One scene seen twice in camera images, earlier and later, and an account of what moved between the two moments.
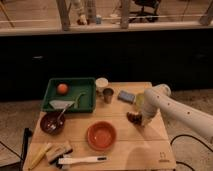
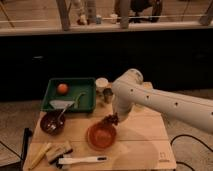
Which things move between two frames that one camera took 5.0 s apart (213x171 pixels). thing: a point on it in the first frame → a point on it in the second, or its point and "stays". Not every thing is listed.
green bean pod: x=77 y=100 stays
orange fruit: x=62 y=88 stays
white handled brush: x=66 y=160 stays
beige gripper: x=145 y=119 → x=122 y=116
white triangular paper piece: x=61 y=104 stays
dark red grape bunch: x=134 y=118 → x=111 y=119
